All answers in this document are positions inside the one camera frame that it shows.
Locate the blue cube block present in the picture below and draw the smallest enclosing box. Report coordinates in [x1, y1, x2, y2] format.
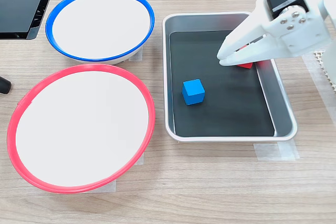
[181, 79, 206, 106]

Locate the black rounded object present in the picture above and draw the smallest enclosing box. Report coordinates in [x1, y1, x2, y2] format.
[0, 76, 12, 95]

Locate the blue-rimmed white dish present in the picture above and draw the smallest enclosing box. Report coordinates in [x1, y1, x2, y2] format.
[45, 0, 156, 65]

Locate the red-rimmed white dish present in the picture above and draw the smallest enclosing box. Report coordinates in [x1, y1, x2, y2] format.
[6, 63, 156, 195]

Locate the black tray liner mat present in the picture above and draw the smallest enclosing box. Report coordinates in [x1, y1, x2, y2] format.
[169, 30, 275, 138]

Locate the silver metal tray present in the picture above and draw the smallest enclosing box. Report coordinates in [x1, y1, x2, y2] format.
[162, 12, 298, 143]

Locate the black flat device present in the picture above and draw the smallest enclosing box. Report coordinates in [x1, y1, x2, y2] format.
[0, 0, 60, 40]

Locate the clear tape strip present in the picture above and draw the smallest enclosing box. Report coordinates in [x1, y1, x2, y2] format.
[134, 152, 145, 166]
[86, 179, 117, 194]
[128, 47, 143, 62]
[254, 140, 300, 161]

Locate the red cube block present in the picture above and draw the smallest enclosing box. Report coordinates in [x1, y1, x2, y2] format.
[235, 45, 254, 70]

